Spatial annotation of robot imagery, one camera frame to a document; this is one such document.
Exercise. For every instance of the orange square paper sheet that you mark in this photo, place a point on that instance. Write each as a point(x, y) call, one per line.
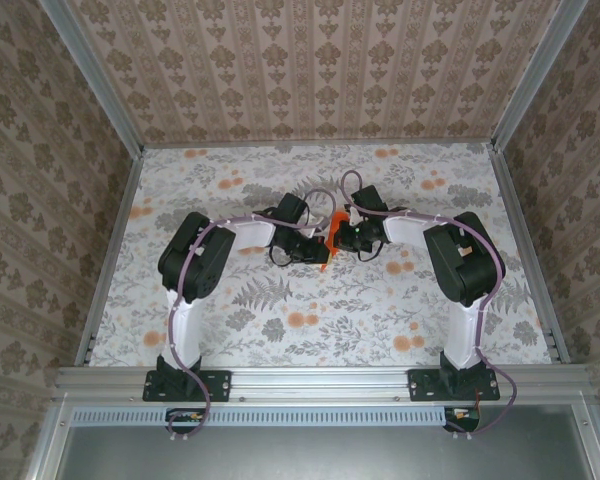
point(339, 223)

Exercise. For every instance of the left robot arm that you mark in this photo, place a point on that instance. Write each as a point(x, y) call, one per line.
point(195, 260)

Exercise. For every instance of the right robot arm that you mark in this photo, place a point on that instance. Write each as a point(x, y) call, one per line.
point(465, 265)

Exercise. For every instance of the grey metal sheet panel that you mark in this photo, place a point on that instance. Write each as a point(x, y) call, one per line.
point(330, 455)

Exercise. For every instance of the floral patterned table cover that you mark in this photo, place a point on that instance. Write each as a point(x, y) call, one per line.
point(280, 340)

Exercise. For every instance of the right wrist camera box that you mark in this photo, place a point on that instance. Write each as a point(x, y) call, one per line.
point(370, 200)

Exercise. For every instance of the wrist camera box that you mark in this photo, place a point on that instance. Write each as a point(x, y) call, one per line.
point(291, 210)
point(370, 200)

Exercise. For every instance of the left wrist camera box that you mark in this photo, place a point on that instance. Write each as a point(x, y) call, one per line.
point(291, 210)

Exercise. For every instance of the thin aluminium table edge rail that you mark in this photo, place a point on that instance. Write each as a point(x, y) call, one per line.
point(320, 144)

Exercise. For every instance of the wide aluminium mounting rail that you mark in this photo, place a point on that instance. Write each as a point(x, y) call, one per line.
point(320, 382)

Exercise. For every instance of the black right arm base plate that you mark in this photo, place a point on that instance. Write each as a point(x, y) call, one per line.
point(420, 387)

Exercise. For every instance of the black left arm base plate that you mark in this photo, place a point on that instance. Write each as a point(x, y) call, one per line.
point(217, 387)

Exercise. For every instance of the aluminium side rail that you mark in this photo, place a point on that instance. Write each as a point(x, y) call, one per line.
point(527, 250)
point(111, 250)

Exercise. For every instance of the aluminium frame post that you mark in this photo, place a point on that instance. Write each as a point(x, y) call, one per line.
point(94, 75)
point(536, 75)

